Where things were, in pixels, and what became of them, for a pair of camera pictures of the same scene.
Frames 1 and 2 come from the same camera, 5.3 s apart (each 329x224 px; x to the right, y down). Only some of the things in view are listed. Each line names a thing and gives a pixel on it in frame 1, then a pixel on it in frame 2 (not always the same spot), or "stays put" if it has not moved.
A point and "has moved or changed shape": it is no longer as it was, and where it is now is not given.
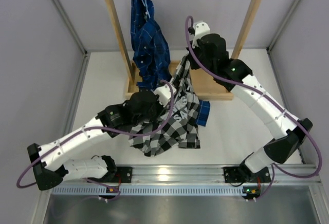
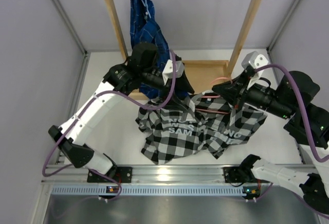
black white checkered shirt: x=180 y=127 has moved or changed shape
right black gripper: x=193 y=64 to x=234 y=92
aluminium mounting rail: x=189 y=176 stays put
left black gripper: x=161 y=109 to x=182 y=83
